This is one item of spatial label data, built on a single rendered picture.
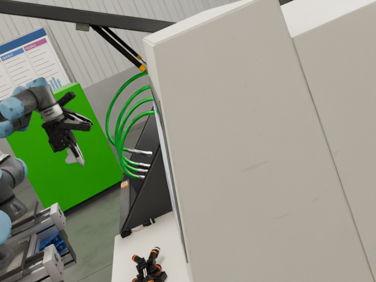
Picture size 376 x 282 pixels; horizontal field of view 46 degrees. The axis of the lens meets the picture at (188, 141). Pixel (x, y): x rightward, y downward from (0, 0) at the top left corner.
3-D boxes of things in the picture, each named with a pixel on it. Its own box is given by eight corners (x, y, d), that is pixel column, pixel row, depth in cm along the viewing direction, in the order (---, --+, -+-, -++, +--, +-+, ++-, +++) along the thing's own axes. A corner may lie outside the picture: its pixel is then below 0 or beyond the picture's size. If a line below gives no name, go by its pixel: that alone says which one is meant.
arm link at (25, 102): (1, 125, 158) (27, 112, 166) (16, 120, 151) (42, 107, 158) (-10, 104, 156) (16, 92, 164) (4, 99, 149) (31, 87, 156)
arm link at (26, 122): (1, 129, 195) (7, 107, 191) (15, 121, 206) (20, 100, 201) (18, 137, 195) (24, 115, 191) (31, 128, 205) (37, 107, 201)
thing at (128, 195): (135, 208, 223) (121, 181, 219) (142, 205, 223) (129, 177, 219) (136, 273, 164) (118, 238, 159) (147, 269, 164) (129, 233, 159)
